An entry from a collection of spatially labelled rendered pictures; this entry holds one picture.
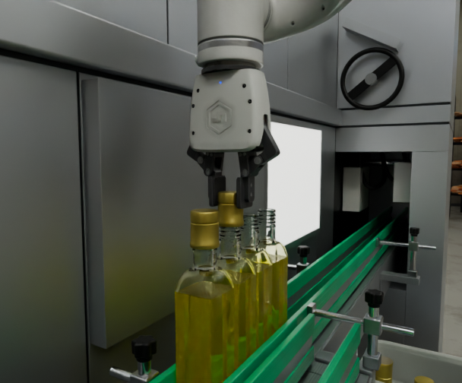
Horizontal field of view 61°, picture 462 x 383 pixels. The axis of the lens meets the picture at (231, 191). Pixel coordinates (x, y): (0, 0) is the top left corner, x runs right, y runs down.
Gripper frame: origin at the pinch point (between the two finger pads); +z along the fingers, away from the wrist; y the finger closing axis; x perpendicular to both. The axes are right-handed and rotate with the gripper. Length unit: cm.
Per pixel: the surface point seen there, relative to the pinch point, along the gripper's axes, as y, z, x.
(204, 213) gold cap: 0.9, 1.9, -7.3
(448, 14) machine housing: 19, -50, 104
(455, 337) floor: 25, 136, 294
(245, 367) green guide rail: 4.1, 21.5, -3.3
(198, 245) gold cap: 0.2, 5.7, -7.7
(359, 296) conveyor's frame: 5, 31, 54
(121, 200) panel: -12.0, 1.2, -7.8
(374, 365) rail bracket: 15.3, 28.8, 18.8
